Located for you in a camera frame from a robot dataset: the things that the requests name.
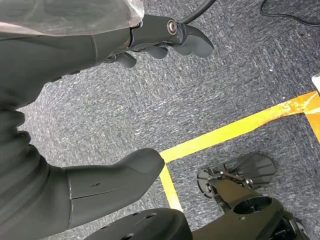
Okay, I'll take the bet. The white object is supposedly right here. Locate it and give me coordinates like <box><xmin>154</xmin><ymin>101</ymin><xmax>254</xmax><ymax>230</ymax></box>
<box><xmin>311</xmin><ymin>72</ymin><xmax>320</xmax><ymax>96</ymax></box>

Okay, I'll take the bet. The black robot foot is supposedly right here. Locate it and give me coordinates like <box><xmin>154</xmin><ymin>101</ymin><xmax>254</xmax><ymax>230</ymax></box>
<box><xmin>192</xmin><ymin>152</ymin><xmax>311</xmax><ymax>240</ymax></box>

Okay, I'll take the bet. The clear plastic film cover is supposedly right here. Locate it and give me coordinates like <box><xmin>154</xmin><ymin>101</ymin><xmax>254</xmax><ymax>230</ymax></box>
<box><xmin>0</xmin><ymin>0</ymin><xmax>146</xmax><ymax>38</ymax></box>

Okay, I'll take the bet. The black robot leg shell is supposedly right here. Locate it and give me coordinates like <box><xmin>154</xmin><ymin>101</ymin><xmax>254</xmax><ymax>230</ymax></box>
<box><xmin>84</xmin><ymin>207</ymin><xmax>194</xmax><ymax>240</ymax></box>

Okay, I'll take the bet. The thin black floor cable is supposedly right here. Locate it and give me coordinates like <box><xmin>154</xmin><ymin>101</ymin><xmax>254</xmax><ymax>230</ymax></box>
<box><xmin>260</xmin><ymin>0</ymin><xmax>320</xmax><ymax>28</ymax></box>

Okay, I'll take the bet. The thick black cable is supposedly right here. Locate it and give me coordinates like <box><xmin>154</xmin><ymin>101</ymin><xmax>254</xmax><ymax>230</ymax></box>
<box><xmin>178</xmin><ymin>0</ymin><xmax>217</xmax><ymax>25</ymax></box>

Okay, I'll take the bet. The long yellow floor tape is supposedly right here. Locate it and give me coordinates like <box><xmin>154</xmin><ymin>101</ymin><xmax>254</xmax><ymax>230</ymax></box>
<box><xmin>159</xmin><ymin>90</ymin><xmax>320</xmax><ymax>164</ymax></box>

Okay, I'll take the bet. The short yellow floor tape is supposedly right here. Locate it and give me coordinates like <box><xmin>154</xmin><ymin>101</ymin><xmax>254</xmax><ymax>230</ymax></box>
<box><xmin>158</xmin><ymin>163</ymin><xmax>184</xmax><ymax>213</ymax></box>

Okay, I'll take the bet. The ribbed grey left arm sleeve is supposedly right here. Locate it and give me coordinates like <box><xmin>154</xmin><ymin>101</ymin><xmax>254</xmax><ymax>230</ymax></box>
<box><xmin>0</xmin><ymin>108</ymin><xmax>51</xmax><ymax>240</ymax></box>

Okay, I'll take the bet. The orange yellow floor tape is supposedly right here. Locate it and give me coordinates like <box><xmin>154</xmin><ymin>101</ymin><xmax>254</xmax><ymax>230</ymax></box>
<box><xmin>303</xmin><ymin>94</ymin><xmax>320</xmax><ymax>145</ymax></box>

